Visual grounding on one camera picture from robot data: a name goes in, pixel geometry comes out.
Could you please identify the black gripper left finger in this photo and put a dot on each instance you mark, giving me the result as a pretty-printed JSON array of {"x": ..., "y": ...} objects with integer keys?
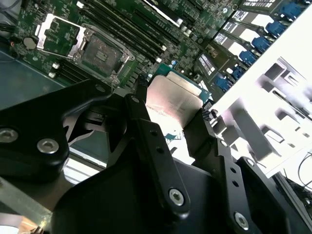
[{"x": 29, "y": 126}]

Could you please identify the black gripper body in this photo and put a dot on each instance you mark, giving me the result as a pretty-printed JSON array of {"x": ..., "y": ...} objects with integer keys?
[{"x": 117, "y": 207}]

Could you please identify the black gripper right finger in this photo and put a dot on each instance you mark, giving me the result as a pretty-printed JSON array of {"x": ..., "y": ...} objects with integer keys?
[{"x": 234, "y": 185}]

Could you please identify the silver CPU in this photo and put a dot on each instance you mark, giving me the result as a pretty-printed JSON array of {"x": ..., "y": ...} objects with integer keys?
[{"x": 170, "y": 97}]

